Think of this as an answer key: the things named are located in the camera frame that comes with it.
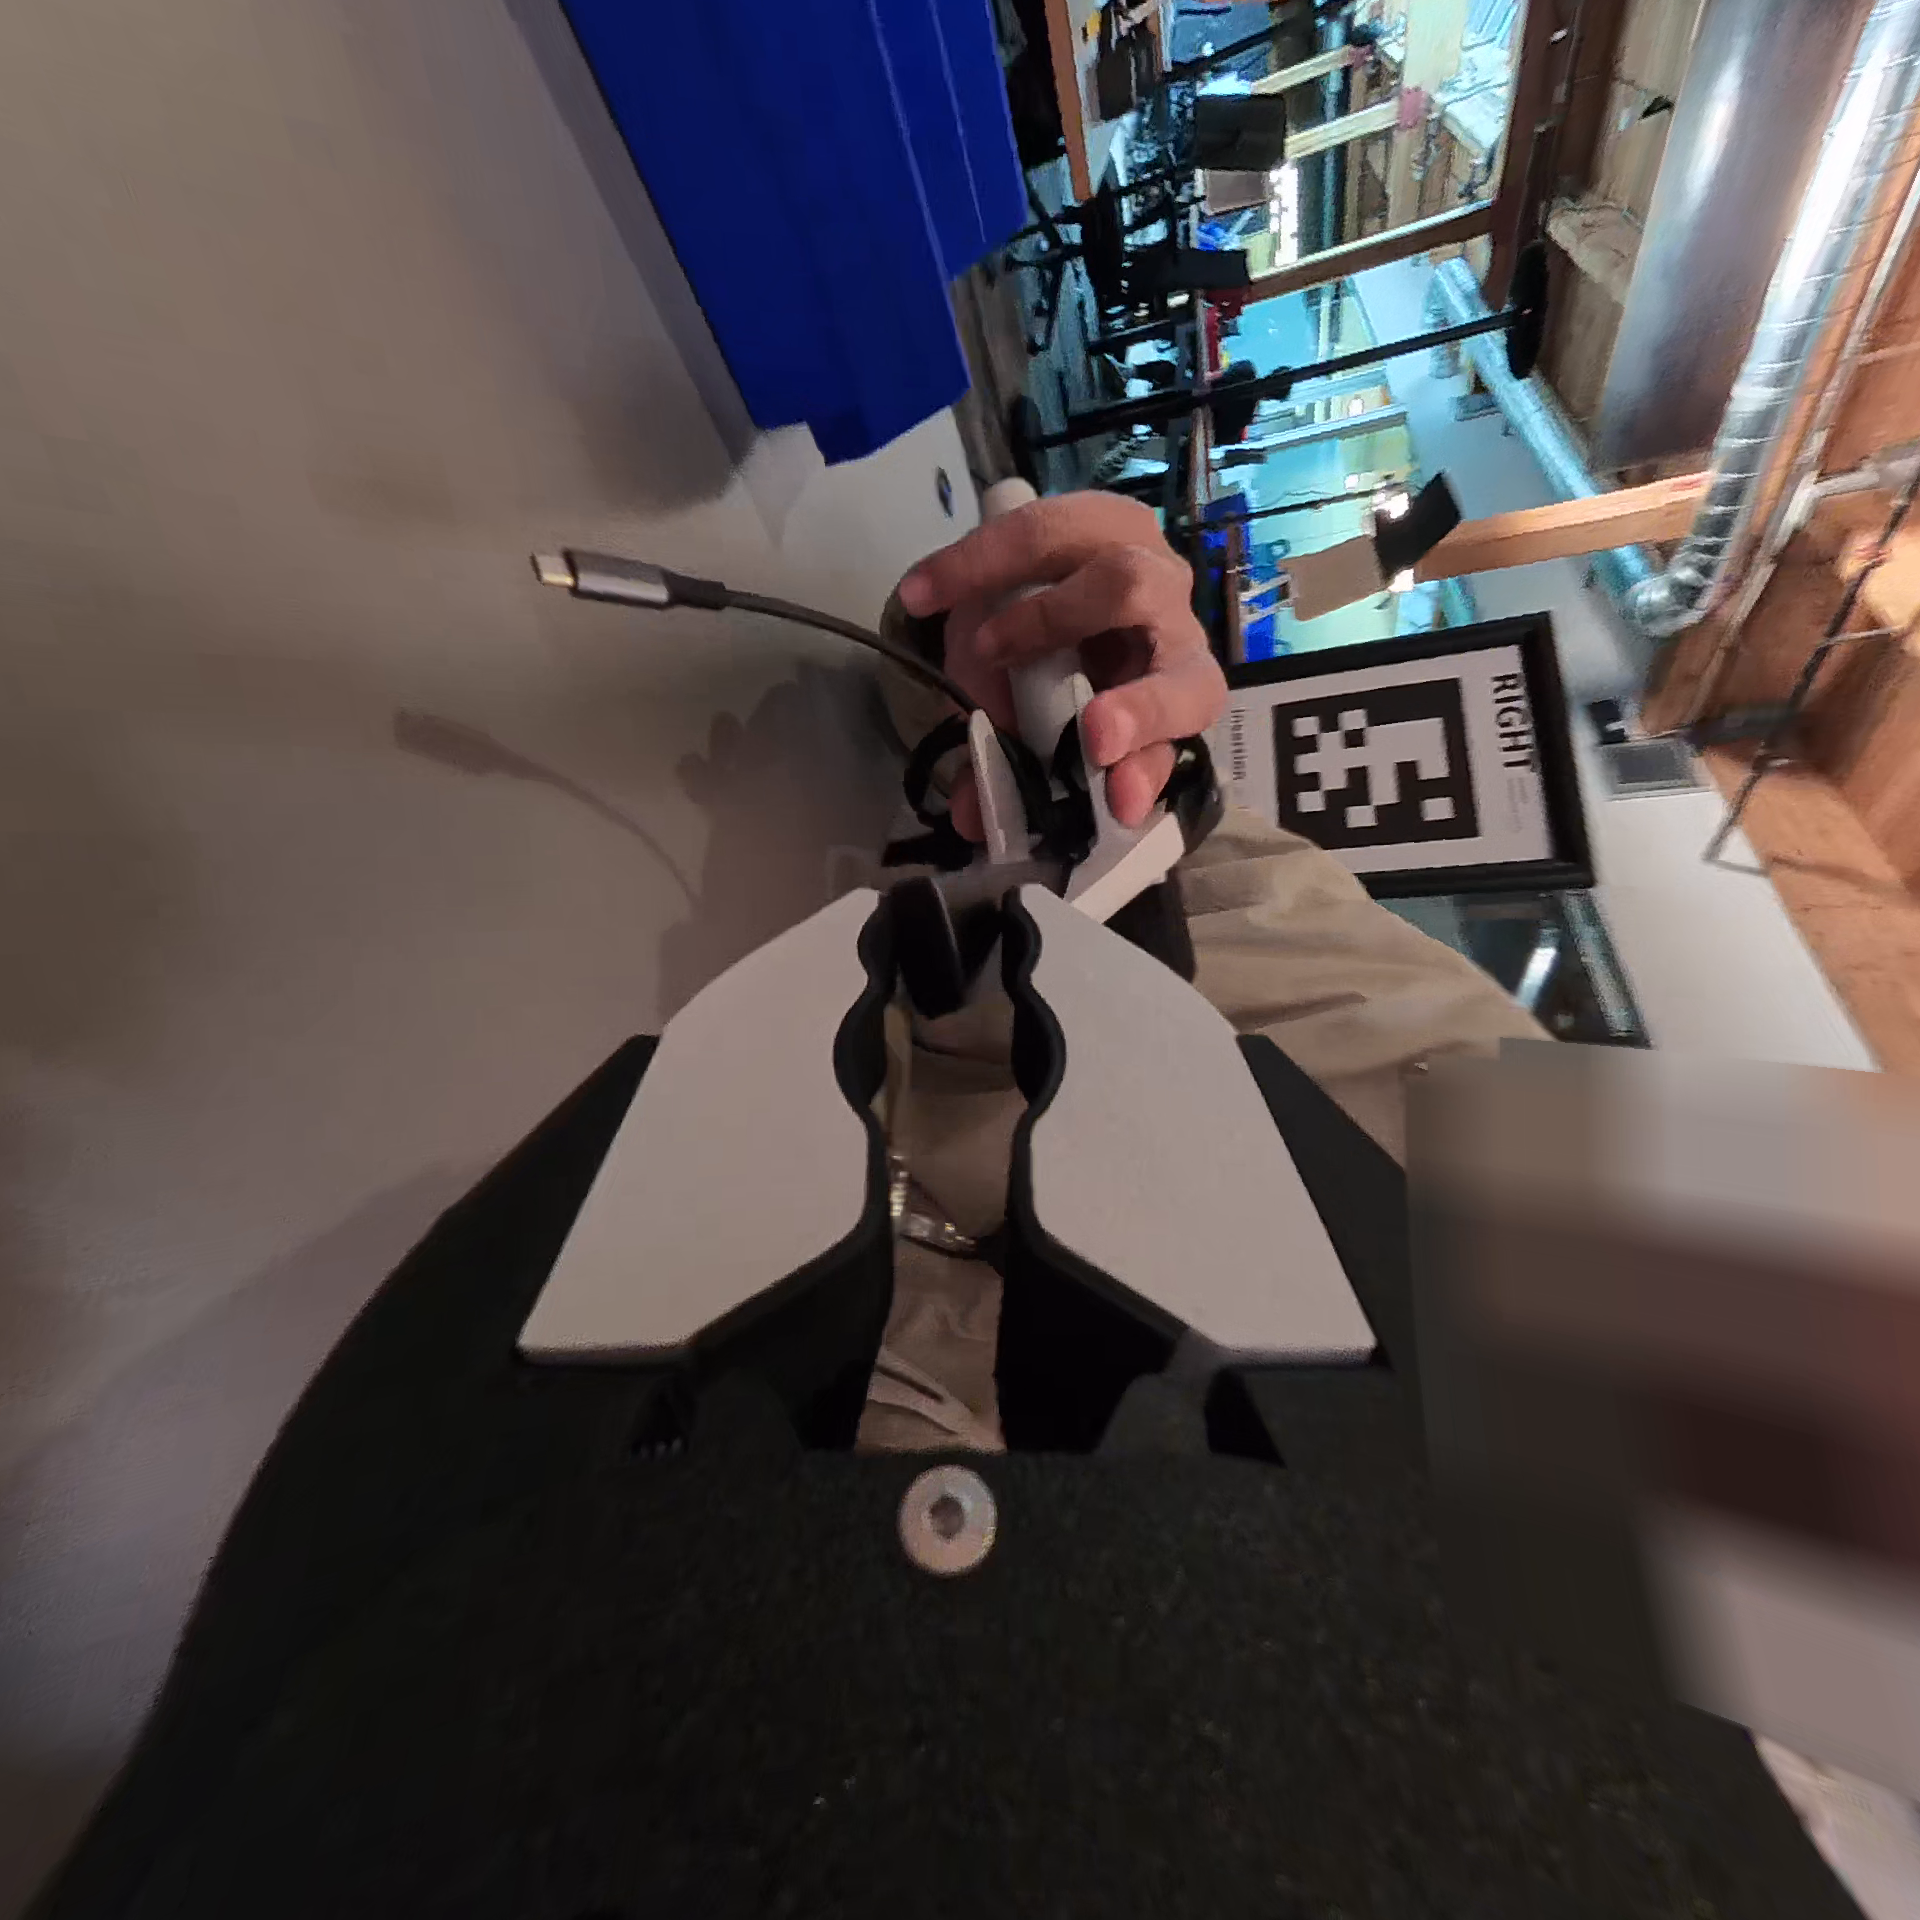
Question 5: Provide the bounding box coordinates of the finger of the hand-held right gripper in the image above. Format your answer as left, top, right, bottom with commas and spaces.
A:
1054, 720, 1191, 925
886, 710, 1057, 904

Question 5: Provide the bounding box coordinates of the black light stand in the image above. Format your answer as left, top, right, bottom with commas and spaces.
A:
1025, 239, 1556, 454

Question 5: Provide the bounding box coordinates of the white desk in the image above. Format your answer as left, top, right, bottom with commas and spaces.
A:
0, 0, 1051, 1920

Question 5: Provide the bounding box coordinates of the person's right forearm beige sleeve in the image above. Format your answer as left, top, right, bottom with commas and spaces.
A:
873, 585, 1556, 1456

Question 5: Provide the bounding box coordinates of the black USB-C cable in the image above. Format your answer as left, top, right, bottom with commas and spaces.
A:
528, 546, 992, 841

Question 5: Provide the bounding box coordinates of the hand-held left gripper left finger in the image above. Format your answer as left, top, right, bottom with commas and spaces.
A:
518, 885, 904, 1367

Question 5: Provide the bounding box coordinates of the large silver ventilation duct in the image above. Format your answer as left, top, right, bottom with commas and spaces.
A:
1592, 0, 1920, 640

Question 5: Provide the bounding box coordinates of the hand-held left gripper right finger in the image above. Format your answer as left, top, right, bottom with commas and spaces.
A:
996, 885, 1377, 1367

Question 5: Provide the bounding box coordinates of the blue plastic bin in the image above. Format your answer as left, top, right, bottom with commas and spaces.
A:
562, 0, 1025, 465

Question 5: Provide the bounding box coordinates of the wooden ceiling beam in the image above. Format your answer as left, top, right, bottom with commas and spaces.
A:
1275, 470, 1714, 619

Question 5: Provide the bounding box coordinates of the person's right hand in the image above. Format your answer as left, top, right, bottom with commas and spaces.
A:
897, 491, 1226, 819

